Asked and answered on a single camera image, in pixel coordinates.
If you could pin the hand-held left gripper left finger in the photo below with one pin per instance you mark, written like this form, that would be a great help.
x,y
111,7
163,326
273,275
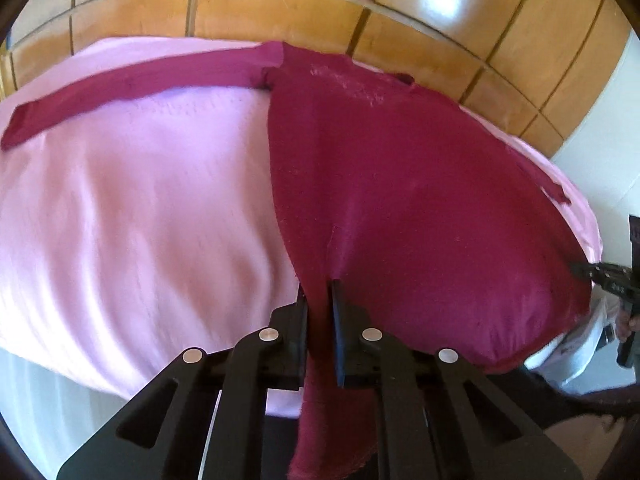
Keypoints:
x,y
302,332

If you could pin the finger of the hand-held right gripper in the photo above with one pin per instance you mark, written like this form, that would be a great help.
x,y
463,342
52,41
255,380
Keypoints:
x,y
602,275

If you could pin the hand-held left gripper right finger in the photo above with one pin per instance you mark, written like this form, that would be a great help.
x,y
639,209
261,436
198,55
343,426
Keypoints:
x,y
339,332

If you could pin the maroon long-sleeved shirt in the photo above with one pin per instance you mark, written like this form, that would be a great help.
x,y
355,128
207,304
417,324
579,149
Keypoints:
x,y
400,185

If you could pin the person's right hand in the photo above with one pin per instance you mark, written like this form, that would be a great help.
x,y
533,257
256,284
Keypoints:
x,y
624,325

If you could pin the white cloth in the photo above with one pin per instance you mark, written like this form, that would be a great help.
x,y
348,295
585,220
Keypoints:
x,y
575,350

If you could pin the pink bed sheet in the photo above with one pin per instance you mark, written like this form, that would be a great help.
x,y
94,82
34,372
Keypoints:
x,y
150,185

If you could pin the white bed skirt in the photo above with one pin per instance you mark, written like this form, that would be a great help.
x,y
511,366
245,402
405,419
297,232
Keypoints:
x,y
60,410

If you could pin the wooden panelled wardrobe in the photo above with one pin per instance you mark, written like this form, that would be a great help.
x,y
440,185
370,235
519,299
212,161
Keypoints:
x,y
300,10

